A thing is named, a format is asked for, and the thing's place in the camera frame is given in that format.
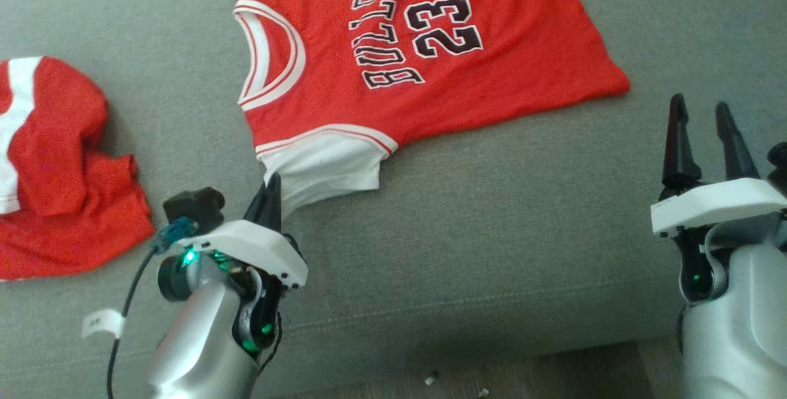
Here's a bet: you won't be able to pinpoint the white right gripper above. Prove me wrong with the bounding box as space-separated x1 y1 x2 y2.
651 93 787 237

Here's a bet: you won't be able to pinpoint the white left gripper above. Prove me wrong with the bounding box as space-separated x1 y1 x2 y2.
175 173 308 290

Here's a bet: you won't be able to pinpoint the red shorts with white stripe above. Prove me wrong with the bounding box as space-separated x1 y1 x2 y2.
0 57 154 281

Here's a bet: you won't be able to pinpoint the red Bulls 23 jersey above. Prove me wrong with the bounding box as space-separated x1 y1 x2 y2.
232 0 631 218

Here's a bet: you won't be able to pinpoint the blue cable connector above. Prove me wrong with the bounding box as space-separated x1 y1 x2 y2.
154 216 199 253

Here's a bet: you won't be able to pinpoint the black left camera cable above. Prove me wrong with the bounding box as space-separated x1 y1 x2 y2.
106 245 157 399

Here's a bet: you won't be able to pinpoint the white cable label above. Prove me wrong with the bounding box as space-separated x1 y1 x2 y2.
82 309 125 339

